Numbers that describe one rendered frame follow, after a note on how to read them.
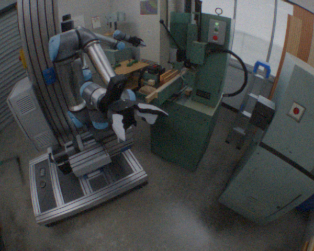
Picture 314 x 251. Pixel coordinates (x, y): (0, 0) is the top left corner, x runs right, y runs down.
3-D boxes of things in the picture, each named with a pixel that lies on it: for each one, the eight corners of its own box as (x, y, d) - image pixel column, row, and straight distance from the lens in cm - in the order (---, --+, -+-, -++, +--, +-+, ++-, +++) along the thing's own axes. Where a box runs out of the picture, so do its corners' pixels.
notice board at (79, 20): (86, 30, 407) (83, 13, 407) (86, 30, 405) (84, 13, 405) (62, 37, 386) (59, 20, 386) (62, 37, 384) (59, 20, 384)
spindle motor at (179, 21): (175, 44, 143) (176, 12, 140) (193, 47, 136) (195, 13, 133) (165, 47, 128) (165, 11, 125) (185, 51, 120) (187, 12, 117)
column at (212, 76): (199, 89, 150) (208, 13, 133) (221, 97, 146) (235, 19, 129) (190, 99, 131) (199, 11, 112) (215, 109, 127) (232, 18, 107)
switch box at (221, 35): (209, 41, 110) (211, 19, 109) (223, 44, 108) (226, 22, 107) (207, 41, 104) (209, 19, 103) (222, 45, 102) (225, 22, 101)
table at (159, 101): (165, 71, 172) (165, 66, 170) (191, 78, 161) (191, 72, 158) (127, 94, 129) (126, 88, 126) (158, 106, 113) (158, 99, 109)
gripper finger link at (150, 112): (166, 123, 48) (136, 119, 49) (169, 106, 45) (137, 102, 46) (166, 129, 46) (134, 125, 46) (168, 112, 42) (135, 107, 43)
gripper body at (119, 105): (138, 127, 48) (116, 111, 56) (139, 102, 44) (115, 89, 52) (119, 137, 45) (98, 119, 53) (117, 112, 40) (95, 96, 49)
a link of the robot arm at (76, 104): (99, 121, 94) (79, 27, 75) (78, 134, 91) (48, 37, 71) (90, 113, 103) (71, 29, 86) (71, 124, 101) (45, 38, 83)
